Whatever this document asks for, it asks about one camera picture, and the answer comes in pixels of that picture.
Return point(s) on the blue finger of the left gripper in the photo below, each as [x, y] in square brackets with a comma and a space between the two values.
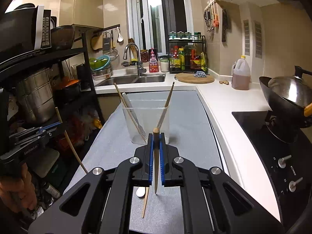
[50, 126]
[32, 135]

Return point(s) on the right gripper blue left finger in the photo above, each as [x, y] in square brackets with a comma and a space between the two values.
[101, 201]

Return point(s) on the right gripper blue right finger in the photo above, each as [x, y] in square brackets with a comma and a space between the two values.
[212, 201]

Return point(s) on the white spoon striped handle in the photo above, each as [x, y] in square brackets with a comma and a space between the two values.
[140, 192]

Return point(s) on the lone wooden chopstick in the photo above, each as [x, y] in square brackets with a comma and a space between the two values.
[160, 122]

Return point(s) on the fork with white handle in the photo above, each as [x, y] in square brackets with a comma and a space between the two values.
[132, 112]

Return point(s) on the chrome kitchen faucet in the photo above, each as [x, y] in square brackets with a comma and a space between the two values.
[136, 55]

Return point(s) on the hanging kitchen tools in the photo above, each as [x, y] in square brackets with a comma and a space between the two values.
[211, 16]

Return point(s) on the person's left hand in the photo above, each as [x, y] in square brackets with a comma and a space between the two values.
[19, 193]

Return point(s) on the large steel pot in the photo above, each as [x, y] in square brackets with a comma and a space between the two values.
[34, 94]

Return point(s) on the green and blue bowls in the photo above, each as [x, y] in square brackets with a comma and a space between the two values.
[99, 63]

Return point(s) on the black gas stove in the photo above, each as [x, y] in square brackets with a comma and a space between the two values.
[288, 165]

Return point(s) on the dark bowl on shelf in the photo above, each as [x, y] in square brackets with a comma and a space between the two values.
[62, 37]

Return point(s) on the stainless steel sink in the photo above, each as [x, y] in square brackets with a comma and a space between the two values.
[133, 79]

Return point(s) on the microwave oven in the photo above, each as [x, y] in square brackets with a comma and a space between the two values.
[27, 28]

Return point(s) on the clear plastic utensil container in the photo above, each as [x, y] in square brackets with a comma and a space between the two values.
[148, 113]

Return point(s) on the hanging metal grater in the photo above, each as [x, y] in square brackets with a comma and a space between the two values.
[106, 43]

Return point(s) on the hanging white ladle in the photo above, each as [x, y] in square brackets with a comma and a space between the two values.
[120, 39]

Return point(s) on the red dish soap pouch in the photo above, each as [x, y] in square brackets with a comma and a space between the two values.
[153, 62]

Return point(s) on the round wooden cutting board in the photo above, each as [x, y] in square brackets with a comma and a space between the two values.
[190, 78]

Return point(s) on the blue dish cloth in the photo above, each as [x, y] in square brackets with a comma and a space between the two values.
[200, 74]

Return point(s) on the black wok with lid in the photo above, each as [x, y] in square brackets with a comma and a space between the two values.
[289, 97]

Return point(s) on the plastic jug of oil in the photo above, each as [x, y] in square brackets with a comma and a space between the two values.
[241, 74]

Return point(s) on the white jar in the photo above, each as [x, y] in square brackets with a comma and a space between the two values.
[164, 64]

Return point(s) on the black spice rack with bottles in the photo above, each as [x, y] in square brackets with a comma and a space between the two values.
[187, 52]

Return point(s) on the hanging cleaver knife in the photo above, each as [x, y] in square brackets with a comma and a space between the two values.
[225, 24]

